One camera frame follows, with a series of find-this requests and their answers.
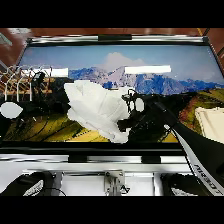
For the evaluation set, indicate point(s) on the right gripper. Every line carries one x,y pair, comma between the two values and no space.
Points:
124,124

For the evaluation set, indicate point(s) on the white shirt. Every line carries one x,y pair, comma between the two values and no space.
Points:
96,106

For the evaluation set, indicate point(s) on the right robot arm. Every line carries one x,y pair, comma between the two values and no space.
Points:
200,146

